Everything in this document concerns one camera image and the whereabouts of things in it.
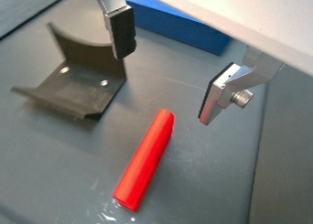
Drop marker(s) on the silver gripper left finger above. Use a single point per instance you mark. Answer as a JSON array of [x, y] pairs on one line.
[[120, 17]]

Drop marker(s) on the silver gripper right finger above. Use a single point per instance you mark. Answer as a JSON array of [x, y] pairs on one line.
[[229, 86]]

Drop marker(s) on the red square-circle object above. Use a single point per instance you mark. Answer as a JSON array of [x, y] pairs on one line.
[[138, 173]]

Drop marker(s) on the black curved fixture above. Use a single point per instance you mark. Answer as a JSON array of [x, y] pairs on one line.
[[84, 85]]

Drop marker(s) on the blue foam shape block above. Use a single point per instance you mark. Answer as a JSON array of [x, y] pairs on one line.
[[164, 20]]

